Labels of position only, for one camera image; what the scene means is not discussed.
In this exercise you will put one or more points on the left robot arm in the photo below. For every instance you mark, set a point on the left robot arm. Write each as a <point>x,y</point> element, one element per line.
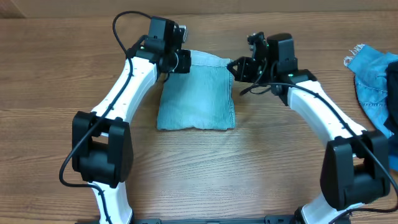
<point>101,139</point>

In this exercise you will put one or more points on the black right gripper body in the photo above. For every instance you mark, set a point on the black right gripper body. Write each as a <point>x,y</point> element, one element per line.
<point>241,70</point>

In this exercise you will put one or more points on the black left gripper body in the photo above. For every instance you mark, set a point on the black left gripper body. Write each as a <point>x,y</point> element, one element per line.
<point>182,62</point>

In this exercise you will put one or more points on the light blue denim shorts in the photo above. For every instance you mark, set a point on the light blue denim shorts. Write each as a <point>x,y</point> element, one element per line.
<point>199,99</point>

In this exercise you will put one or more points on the blue denim garment pile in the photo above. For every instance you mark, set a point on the blue denim garment pile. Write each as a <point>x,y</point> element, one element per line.
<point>375,79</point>

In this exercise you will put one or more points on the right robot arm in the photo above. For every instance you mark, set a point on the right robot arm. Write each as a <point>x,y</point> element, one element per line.
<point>355,169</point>

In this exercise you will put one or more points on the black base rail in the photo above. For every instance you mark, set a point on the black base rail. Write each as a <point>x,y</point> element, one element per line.
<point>211,221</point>

